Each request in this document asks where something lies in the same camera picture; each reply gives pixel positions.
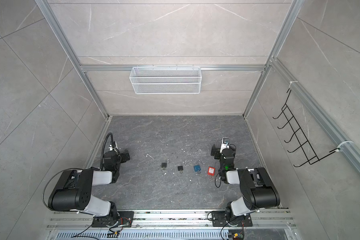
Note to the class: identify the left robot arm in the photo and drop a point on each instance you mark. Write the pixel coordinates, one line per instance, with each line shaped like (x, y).
(73, 190)

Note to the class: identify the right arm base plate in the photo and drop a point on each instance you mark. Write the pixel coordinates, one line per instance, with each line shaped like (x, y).
(231, 219)

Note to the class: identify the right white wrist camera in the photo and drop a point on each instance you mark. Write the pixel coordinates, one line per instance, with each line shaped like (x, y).
(225, 143)

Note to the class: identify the red padlock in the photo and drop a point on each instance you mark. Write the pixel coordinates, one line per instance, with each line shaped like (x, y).
(211, 171)

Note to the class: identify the white wire mesh basket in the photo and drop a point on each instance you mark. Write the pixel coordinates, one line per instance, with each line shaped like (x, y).
(166, 80)

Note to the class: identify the aluminium front rail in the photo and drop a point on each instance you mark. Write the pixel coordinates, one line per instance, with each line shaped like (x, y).
(182, 224)

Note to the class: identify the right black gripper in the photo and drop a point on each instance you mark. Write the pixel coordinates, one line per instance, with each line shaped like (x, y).
(215, 151)

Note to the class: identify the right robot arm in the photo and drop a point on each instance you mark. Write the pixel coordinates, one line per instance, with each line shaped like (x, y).
(256, 187)

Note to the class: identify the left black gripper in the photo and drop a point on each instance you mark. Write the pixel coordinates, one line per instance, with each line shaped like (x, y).
(123, 155)

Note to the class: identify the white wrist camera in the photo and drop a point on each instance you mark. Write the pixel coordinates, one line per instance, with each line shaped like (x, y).
(113, 147)
(225, 143)

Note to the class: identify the blue padlock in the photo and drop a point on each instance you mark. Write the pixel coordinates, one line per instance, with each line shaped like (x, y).
(197, 167)

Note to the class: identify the black wire hook rack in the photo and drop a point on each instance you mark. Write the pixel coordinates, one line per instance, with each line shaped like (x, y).
(298, 135)

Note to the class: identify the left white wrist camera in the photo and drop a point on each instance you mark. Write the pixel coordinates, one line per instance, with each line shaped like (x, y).
(113, 147)

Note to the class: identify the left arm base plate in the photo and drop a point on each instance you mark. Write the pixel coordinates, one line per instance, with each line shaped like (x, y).
(123, 219)

